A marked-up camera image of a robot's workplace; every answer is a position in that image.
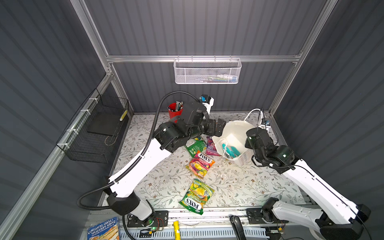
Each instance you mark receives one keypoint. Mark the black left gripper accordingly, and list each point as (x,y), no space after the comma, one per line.
(210,131)

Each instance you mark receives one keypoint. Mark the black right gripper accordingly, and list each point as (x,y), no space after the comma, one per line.
(246,144)

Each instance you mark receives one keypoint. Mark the white printed paper bag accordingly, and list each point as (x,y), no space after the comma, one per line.
(234,134)

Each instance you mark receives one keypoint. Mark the teal snack packet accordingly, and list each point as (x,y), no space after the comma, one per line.
(230,152)

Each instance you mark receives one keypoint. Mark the green yellow Fox's packet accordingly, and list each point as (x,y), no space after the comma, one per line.
(196,197)

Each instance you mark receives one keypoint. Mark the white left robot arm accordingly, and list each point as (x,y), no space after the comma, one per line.
(163,140)

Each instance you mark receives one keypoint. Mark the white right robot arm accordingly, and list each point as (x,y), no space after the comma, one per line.
(337,218)

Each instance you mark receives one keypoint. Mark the purple Fox's candy packet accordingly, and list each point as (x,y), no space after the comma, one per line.
(211,147)

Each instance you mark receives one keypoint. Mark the red Fox's candy packet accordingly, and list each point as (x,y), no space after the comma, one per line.
(200,165)

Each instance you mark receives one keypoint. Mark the red pen cup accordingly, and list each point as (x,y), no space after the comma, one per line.
(174,114)

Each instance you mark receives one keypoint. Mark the pens in cup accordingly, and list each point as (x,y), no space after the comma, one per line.
(176,106)

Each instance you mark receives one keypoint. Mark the yellow marker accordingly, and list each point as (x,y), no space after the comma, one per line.
(177,233)

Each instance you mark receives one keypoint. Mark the blue printed booklet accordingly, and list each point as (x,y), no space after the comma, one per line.
(108,230)

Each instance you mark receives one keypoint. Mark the white wire mesh basket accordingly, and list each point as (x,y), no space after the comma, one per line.
(207,71)

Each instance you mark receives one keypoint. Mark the black handle tool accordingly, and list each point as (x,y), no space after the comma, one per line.
(238,227)

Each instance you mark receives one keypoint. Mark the black wire basket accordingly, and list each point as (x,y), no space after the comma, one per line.
(96,132)

